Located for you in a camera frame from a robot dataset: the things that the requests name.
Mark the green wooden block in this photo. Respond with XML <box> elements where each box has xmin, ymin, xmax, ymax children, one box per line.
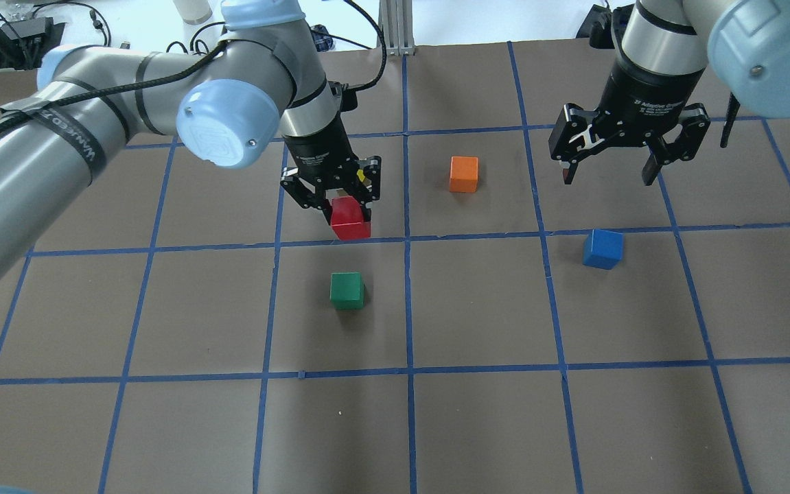
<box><xmin>329</xmin><ymin>272</ymin><xmax>364</xmax><ymax>310</ymax></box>

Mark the black power adapter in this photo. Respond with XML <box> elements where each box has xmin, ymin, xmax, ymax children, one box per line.
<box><xmin>0</xmin><ymin>18</ymin><xmax>65</xmax><ymax>70</ymax></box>

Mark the red wooden block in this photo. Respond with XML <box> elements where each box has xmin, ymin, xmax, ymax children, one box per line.
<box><xmin>329</xmin><ymin>196</ymin><xmax>371</xmax><ymax>241</ymax></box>

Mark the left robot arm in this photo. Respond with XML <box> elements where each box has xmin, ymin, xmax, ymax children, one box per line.
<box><xmin>0</xmin><ymin>1</ymin><xmax>382</xmax><ymax>279</ymax></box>

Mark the blue wooden block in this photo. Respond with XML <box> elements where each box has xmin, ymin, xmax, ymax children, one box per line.
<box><xmin>582</xmin><ymin>229</ymin><xmax>625</xmax><ymax>271</ymax></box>

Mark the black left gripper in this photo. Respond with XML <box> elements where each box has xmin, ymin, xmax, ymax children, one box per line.
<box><xmin>281</xmin><ymin>115</ymin><xmax>382</xmax><ymax>226</ymax></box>

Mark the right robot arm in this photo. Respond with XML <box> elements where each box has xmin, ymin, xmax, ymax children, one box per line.
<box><xmin>548</xmin><ymin>1</ymin><xmax>790</xmax><ymax>185</ymax></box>

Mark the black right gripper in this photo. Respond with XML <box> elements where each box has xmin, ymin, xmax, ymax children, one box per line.
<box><xmin>548</xmin><ymin>65</ymin><xmax>710</xmax><ymax>187</ymax></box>

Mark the orange wooden block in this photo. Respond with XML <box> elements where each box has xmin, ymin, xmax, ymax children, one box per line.
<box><xmin>448</xmin><ymin>156</ymin><xmax>480</xmax><ymax>193</ymax></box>

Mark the aluminium frame post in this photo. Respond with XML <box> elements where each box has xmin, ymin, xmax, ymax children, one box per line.
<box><xmin>378</xmin><ymin>0</ymin><xmax>416</xmax><ymax>56</ymax></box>

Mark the black braided cable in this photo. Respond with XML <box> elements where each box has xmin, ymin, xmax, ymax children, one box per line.
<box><xmin>0</xmin><ymin>0</ymin><xmax>388</xmax><ymax>165</ymax></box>

